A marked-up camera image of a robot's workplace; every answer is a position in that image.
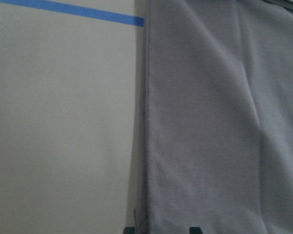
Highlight dark brown t-shirt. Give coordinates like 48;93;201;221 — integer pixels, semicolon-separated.
135;0;293;234

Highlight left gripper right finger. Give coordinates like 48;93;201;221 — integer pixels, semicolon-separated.
189;227;202;234

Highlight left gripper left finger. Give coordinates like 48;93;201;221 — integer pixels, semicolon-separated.
123;227;135;234

